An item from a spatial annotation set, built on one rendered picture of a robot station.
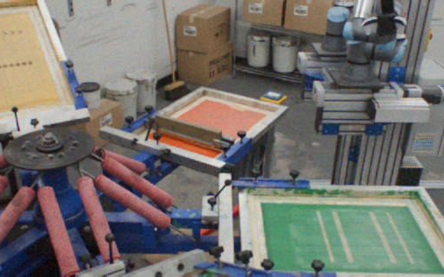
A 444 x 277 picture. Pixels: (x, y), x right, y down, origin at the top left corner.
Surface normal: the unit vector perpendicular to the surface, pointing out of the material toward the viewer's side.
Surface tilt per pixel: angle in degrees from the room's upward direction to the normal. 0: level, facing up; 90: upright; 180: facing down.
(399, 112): 90
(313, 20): 90
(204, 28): 89
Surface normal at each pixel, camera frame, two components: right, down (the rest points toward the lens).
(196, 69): -0.52, 0.39
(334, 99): 0.02, 0.46
